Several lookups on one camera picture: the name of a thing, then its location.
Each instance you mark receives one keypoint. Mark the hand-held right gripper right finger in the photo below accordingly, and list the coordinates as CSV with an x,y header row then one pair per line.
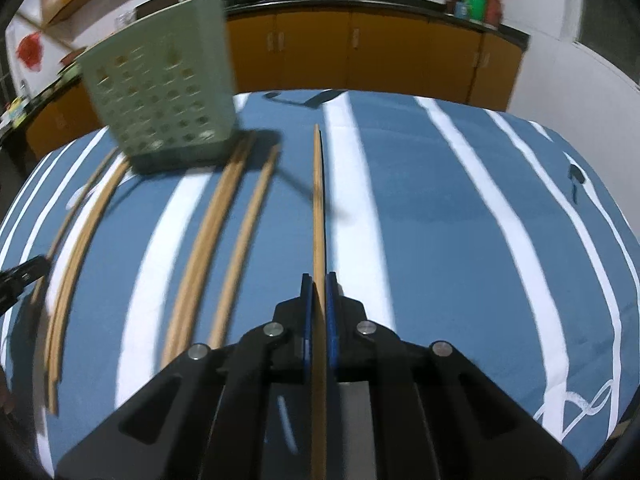
x,y
332,320

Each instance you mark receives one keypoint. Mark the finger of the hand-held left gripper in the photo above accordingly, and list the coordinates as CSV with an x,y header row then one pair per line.
x,y
25,272

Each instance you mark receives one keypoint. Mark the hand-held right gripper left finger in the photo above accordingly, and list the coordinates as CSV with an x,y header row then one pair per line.
x,y
306,320

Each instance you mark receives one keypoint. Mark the wooden chopstick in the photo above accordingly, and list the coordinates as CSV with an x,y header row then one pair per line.
x,y
192,260
202,260
318,210
232,260
57,310
66,310
71,210

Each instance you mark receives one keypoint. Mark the blue white striped tablecloth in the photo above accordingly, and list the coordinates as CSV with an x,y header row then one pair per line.
x,y
425,260

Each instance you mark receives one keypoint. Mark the orange wooden base cabinets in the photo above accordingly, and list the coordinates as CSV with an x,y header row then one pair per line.
x,y
400,55

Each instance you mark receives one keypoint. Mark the dark wooden cutting board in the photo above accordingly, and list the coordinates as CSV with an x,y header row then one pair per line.
x,y
157,5

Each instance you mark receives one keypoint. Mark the blue cup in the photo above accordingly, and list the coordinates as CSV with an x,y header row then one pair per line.
x,y
461,10

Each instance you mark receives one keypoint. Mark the black kitchen countertop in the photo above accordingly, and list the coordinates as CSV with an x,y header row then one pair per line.
x,y
510,34

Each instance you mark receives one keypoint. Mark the green plastic container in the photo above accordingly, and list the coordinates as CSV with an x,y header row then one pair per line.
x,y
475,6

